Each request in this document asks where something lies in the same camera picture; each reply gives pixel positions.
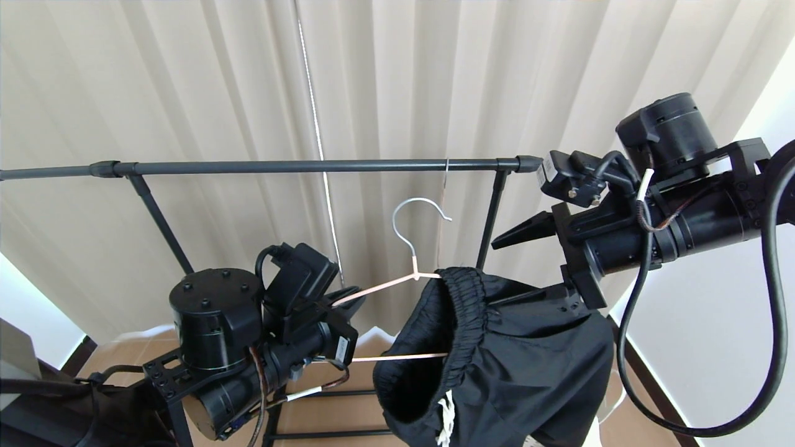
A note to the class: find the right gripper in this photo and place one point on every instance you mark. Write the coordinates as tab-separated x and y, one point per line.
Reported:
683	226

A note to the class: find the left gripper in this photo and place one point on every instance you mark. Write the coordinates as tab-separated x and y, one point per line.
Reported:
248	385

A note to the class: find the pink clothes hanger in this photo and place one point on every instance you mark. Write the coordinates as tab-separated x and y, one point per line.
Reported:
414	267
446	171

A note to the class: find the black shorts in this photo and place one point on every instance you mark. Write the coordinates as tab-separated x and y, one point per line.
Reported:
528	372

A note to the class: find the black clothes rack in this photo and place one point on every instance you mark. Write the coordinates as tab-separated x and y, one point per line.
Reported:
248	167

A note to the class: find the beige curtain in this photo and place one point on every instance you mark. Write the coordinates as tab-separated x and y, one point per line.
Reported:
186	81

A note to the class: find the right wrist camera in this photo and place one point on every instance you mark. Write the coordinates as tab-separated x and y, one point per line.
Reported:
571	180

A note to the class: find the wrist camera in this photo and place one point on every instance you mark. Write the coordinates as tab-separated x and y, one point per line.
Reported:
298	273
571	180

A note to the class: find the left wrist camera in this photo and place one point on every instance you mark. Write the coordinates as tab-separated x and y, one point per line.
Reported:
298	273

